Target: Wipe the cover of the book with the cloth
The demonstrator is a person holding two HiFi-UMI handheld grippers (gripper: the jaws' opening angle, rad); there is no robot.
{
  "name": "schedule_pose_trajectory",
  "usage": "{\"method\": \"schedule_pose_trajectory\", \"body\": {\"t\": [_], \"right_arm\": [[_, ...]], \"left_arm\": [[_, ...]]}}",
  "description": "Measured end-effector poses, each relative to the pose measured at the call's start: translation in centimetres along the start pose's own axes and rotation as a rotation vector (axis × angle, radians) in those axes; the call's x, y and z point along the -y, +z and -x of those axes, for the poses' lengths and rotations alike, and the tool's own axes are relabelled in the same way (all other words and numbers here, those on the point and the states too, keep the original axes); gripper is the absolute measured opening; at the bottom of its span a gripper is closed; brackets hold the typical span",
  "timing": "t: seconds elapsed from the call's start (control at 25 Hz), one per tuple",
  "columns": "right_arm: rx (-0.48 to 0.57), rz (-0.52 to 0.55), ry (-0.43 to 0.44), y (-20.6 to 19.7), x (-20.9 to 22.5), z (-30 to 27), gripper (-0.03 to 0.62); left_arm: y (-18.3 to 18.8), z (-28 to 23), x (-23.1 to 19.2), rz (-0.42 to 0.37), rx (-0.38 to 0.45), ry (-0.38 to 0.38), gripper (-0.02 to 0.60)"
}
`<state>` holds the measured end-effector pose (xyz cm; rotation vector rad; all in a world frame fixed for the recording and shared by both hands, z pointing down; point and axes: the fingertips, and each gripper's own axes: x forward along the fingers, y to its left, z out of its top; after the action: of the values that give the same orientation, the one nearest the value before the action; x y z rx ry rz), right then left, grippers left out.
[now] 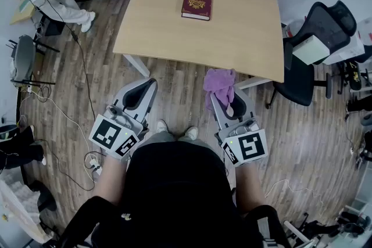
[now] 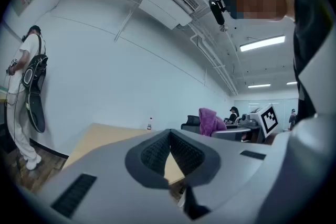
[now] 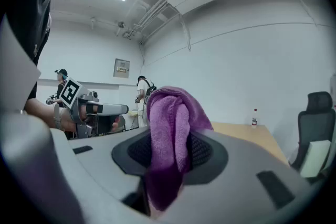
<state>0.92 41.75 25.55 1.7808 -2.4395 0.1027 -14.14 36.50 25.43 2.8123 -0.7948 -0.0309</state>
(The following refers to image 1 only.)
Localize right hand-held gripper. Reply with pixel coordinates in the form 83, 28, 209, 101
210, 86, 269, 168

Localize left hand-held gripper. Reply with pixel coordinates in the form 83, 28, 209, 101
88, 78, 159, 160

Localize purple cloth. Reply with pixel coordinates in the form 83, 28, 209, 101
202, 68, 237, 116

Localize maroon hardcover book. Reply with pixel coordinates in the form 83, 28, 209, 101
181, 0, 213, 21

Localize person's left forearm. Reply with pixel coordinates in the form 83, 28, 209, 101
92, 152, 132, 207

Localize person's right forearm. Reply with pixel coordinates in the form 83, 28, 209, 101
233, 161, 267, 213

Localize white table leg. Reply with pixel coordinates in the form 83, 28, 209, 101
234, 76, 274, 91
123, 53, 151, 78

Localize person's left white shoe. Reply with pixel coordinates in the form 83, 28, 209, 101
156, 118, 170, 135

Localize person's white shoe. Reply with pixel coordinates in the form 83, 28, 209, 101
156, 118, 170, 135
184, 125, 199, 141

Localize person's right white shoe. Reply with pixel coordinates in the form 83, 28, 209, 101
184, 125, 199, 141

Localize person's grey trousers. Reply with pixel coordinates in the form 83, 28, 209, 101
138, 130, 216, 152

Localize black office chair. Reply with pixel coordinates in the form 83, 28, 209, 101
266, 0, 358, 110

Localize white power strip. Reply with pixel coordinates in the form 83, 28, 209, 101
88, 157, 103, 176

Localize white cardboard box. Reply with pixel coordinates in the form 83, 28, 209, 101
291, 34, 331, 66

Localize person's black shirt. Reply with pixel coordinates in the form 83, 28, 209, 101
52, 141, 292, 248

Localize grey chair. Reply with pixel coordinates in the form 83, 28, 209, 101
9, 34, 37, 88

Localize light wooden board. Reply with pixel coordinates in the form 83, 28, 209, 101
9, 0, 36, 26

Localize white foam board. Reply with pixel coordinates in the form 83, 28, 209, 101
0, 174, 46, 245

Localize black floor cable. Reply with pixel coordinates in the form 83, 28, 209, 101
30, 0, 97, 121

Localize thin white floor cable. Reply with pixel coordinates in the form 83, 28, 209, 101
263, 178, 328, 219

